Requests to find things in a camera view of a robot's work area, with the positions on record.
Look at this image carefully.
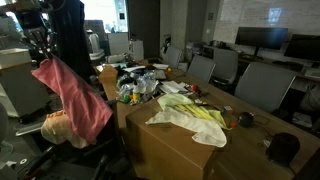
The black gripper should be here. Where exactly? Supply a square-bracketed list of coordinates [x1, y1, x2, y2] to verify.
[23, 27, 55, 58]

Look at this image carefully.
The pink cloth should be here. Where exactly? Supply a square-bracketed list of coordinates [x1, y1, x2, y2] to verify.
[31, 54, 114, 145]

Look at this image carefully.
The peach printed t-shirt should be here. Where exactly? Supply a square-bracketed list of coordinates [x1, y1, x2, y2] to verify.
[40, 109, 89, 149]

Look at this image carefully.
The cream white cloth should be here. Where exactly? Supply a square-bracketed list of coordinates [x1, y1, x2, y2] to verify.
[145, 106, 228, 148]

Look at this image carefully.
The white storage box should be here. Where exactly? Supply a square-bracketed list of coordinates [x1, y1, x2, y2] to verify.
[0, 48, 33, 70]

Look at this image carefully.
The grey office chair holding clothes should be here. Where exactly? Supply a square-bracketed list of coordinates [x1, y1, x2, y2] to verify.
[14, 98, 125, 168]

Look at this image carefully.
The large cardboard box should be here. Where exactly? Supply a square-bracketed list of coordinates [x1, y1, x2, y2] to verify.
[124, 99, 218, 180]

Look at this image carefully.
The black curtain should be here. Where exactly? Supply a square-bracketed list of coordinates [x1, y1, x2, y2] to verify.
[49, 0, 93, 86]

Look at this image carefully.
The grey rolling cabinet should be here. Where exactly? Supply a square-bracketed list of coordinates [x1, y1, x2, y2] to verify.
[0, 60, 52, 123]

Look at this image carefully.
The small white cabinet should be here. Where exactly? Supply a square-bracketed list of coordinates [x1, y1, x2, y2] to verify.
[128, 39, 145, 62]

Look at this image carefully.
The white bottle yellow label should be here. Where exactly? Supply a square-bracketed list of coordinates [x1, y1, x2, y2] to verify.
[132, 83, 141, 103]

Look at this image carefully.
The pile of cluttered items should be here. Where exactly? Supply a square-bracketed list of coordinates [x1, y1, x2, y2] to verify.
[117, 70, 158, 98]

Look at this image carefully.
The black robot stand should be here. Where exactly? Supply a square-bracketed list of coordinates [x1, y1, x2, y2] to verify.
[0, 144, 113, 180]

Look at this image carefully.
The stack of white papers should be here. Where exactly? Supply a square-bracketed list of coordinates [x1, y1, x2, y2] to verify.
[158, 79, 190, 95]

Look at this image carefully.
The light green cloth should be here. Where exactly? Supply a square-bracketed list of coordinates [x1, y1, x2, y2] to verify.
[156, 93, 194, 110]

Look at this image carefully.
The yellow striped cloth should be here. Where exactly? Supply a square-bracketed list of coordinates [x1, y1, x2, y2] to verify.
[173, 103, 231, 130]

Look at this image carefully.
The rubik's cube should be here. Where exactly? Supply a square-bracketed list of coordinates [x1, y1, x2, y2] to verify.
[222, 105, 234, 116]

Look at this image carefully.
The whiteboard with writing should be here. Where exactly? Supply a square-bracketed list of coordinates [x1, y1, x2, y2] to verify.
[218, 0, 320, 36]

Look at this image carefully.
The wide black computer monitor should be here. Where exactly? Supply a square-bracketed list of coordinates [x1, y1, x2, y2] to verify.
[234, 26, 289, 58]

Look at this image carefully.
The dark round bowl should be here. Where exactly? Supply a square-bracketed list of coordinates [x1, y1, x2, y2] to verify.
[265, 131, 301, 168]

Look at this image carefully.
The computer keyboard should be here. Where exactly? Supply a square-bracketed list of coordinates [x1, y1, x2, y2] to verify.
[304, 67, 320, 80]

